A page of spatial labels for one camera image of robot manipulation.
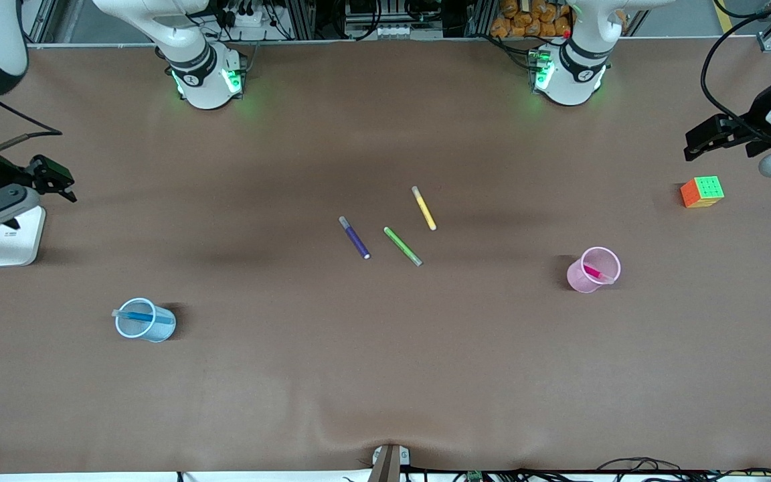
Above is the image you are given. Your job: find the white power strip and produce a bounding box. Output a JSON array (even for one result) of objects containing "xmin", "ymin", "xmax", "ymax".
[{"xmin": 233, "ymin": 5, "xmax": 274, "ymax": 29}]

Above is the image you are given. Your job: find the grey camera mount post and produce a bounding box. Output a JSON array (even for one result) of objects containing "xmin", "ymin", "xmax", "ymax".
[{"xmin": 369, "ymin": 443, "xmax": 412, "ymax": 482}]

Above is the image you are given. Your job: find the green marker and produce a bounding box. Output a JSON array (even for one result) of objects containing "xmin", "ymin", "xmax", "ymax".
[{"xmin": 383, "ymin": 226, "xmax": 423, "ymax": 267}]

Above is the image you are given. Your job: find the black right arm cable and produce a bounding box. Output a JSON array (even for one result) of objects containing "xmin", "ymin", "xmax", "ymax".
[{"xmin": 0, "ymin": 97, "xmax": 63, "ymax": 153}]

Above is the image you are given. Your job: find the orange snack bags pile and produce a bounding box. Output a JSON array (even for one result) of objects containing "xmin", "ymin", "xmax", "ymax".
[{"xmin": 491, "ymin": 0, "xmax": 575, "ymax": 38}]

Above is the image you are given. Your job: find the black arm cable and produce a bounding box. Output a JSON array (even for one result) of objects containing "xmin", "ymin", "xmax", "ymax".
[
  {"xmin": 0, "ymin": 97, "xmax": 63, "ymax": 153},
  {"xmin": 701, "ymin": 0, "xmax": 771, "ymax": 145}
]

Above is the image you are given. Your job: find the light blue plastic cup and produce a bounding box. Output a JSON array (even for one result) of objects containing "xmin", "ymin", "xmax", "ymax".
[{"xmin": 116, "ymin": 298, "xmax": 177, "ymax": 343}]

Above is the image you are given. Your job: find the yellow marker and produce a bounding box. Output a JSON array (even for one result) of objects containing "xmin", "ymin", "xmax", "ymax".
[{"xmin": 412, "ymin": 186, "xmax": 437, "ymax": 231}]

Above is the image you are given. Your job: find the purple marker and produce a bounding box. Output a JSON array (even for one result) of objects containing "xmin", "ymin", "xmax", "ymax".
[{"xmin": 339, "ymin": 216, "xmax": 371, "ymax": 260}]

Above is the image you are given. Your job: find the pink plastic cup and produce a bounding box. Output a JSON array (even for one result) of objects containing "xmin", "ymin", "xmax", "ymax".
[{"xmin": 567, "ymin": 246, "xmax": 622, "ymax": 294}]

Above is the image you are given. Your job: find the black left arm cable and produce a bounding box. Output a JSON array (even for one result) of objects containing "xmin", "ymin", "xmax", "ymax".
[{"xmin": 701, "ymin": 0, "xmax": 771, "ymax": 145}]

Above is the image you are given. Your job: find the blue marker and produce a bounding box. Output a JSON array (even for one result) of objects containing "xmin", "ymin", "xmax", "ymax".
[{"xmin": 112, "ymin": 309, "xmax": 175, "ymax": 326}]

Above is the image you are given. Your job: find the black cable bundle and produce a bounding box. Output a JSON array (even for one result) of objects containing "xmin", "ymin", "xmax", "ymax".
[{"xmin": 593, "ymin": 457, "xmax": 771, "ymax": 482}]

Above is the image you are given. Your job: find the colourful puzzle cube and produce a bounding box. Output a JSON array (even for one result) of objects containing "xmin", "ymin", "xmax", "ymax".
[{"xmin": 681, "ymin": 176, "xmax": 725, "ymax": 209}]

